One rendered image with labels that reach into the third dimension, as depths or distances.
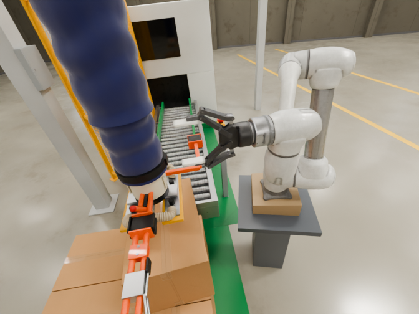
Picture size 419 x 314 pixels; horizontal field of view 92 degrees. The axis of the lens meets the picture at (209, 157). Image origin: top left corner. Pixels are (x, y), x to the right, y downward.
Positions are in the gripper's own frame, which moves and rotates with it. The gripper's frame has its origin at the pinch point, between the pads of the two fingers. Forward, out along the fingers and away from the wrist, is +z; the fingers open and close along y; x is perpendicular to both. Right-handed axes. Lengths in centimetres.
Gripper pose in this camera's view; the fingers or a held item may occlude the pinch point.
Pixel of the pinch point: (181, 144)
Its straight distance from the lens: 59.7
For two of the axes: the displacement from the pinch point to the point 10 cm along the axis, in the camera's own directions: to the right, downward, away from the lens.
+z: -9.8, 1.7, -0.7
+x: -1.6, -5.8, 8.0
